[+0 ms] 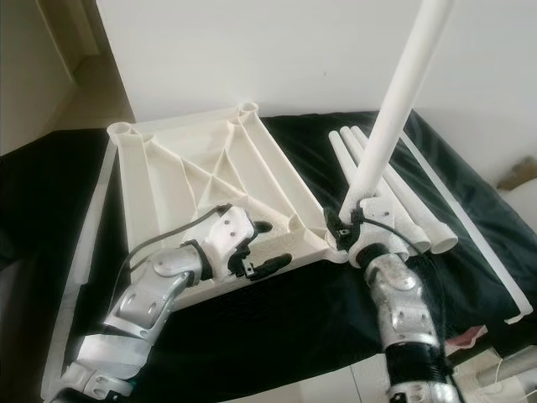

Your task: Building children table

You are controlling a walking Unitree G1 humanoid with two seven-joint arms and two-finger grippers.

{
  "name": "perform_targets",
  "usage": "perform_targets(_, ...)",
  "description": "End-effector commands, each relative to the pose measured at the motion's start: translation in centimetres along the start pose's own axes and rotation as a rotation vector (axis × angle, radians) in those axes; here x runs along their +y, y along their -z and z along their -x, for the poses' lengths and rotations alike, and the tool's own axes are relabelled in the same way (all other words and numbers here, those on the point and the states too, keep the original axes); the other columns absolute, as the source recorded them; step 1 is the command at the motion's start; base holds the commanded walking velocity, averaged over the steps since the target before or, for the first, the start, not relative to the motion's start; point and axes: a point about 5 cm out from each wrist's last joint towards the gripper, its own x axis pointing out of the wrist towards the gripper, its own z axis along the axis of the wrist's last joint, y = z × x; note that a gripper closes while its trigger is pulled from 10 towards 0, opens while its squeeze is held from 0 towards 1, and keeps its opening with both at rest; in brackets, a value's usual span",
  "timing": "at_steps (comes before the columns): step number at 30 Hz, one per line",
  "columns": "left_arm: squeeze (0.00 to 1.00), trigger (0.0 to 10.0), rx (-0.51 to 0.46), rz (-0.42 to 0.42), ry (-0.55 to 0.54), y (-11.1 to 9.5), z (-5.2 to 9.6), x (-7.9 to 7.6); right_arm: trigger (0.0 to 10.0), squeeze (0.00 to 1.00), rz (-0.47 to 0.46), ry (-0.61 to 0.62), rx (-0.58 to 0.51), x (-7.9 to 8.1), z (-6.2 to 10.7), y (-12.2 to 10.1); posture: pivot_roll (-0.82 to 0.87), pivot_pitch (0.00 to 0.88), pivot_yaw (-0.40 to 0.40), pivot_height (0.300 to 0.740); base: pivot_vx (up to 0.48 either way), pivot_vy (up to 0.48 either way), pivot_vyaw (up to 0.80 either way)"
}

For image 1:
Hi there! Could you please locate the white plastic table top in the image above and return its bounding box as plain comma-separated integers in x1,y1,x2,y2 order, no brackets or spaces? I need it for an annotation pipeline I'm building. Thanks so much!
106,101,349,307

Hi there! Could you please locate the pink object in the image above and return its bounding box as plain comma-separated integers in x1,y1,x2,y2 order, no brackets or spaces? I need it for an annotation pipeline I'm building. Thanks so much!
446,330,483,349

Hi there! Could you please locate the brown crumpled paper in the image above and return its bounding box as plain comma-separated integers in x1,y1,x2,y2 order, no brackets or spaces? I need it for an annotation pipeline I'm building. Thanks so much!
497,158,537,192

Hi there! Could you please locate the white curved tube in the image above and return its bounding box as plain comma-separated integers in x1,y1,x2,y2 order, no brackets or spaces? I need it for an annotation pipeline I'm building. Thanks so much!
460,347,537,389

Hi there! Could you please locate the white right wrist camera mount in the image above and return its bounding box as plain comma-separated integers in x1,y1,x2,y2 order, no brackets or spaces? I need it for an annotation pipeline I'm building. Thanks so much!
351,197,399,257

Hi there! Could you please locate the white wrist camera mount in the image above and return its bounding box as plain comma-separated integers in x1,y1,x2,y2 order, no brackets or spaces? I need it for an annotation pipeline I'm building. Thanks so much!
201,204,259,280
351,197,399,257

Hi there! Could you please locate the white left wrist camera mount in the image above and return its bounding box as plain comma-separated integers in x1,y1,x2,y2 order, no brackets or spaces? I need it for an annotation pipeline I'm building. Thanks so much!
201,204,259,280

